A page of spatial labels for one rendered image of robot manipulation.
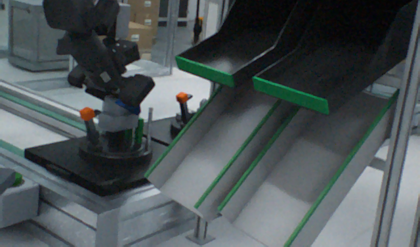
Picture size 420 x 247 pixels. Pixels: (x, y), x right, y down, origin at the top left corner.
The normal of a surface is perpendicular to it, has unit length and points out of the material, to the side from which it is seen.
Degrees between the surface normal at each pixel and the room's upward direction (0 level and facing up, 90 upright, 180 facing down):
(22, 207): 90
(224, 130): 45
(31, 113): 90
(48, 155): 0
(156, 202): 90
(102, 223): 90
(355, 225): 0
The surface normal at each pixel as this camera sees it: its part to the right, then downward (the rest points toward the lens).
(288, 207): -0.46, -0.62
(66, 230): -0.63, 0.13
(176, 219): 0.77, 0.25
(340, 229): 0.11, -0.96
